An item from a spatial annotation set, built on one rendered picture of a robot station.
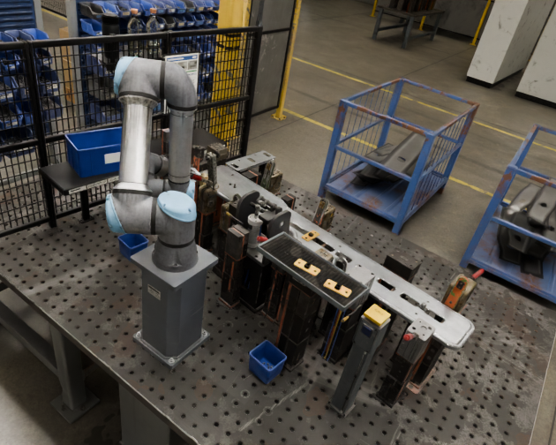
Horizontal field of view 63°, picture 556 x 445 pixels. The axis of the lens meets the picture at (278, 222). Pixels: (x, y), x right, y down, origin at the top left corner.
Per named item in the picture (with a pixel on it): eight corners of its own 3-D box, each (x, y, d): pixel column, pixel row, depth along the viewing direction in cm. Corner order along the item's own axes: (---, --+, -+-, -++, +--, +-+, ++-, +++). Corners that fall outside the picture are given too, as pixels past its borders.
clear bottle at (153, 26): (162, 54, 223) (163, 10, 212) (151, 55, 218) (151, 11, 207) (154, 50, 226) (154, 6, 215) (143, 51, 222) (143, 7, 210)
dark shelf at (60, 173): (227, 147, 247) (228, 142, 246) (64, 197, 187) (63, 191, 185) (200, 131, 258) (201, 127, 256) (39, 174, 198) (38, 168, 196)
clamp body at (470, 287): (449, 344, 195) (484, 282, 175) (433, 363, 185) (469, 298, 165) (426, 330, 200) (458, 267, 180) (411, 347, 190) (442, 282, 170)
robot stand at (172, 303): (170, 370, 163) (174, 288, 140) (131, 339, 171) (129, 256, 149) (210, 337, 178) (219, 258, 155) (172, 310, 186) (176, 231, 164)
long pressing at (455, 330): (480, 323, 166) (482, 320, 165) (454, 356, 151) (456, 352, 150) (224, 164, 233) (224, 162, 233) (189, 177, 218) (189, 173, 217)
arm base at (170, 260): (175, 279, 143) (176, 254, 138) (141, 257, 150) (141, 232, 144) (207, 258, 154) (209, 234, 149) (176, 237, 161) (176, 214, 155)
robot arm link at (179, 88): (202, 61, 147) (194, 193, 173) (167, 56, 145) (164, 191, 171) (202, 71, 137) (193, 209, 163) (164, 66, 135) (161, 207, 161)
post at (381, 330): (356, 405, 163) (392, 319, 138) (343, 418, 158) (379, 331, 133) (339, 391, 167) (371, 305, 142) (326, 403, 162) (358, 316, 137)
